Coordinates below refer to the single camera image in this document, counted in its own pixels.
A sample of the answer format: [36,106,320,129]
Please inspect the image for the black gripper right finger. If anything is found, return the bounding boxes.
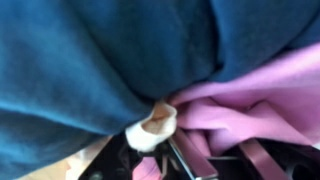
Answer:
[237,137,292,180]

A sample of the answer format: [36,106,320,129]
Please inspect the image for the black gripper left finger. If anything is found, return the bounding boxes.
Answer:
[167,127,220,180]

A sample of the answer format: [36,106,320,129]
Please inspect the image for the beige cloth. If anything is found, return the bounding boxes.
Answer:
[124,100,179,153]

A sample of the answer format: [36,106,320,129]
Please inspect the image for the pink shirt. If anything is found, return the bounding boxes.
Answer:
[131,42,320,180]

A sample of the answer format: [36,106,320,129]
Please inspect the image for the dark blue shirt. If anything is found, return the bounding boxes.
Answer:
[0,0,320,180]

